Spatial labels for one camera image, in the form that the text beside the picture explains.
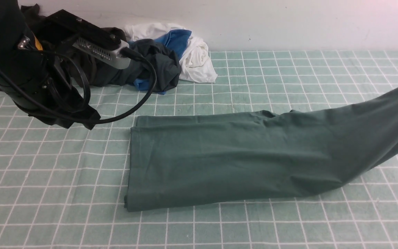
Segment dark green crumpled garment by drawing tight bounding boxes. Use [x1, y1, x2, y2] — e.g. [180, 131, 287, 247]
[91, 38, 181, 94]

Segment blue crumpled garment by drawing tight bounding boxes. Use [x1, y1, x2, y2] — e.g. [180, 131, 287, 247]
[131, 29, 191, 94]

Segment green long-sleeved shirt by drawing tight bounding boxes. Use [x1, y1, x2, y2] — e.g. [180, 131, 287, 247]
[124, 87, 398, 212]

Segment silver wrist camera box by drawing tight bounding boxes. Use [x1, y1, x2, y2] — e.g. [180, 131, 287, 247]
[42, 9, 131, 70]

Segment dark brown crumpled garment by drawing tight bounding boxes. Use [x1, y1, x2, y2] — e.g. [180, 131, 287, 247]
[20, 4, 131, 85]

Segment green checkered tablecloth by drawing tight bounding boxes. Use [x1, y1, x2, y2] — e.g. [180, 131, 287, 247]
[0, 50, 398, 249]

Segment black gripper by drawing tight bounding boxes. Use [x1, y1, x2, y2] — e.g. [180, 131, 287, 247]
[0, 0, 101, 129]

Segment white crumpled garment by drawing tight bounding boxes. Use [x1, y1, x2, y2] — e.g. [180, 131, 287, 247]
[124, 22, 217, 83]

